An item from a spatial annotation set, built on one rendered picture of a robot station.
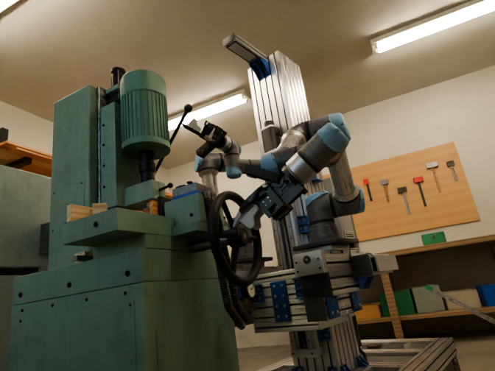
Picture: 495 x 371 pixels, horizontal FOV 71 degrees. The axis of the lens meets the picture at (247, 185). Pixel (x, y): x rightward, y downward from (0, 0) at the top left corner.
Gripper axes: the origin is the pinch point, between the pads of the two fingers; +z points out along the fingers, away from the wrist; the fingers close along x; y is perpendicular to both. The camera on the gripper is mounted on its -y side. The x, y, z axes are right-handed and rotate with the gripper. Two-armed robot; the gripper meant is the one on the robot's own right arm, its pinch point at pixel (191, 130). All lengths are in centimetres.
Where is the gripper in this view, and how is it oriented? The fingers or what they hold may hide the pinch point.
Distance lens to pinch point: 147.5
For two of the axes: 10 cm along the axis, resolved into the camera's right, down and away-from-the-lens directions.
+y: 4.7, -8.8, -0.5
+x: 7.5, 4.3, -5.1
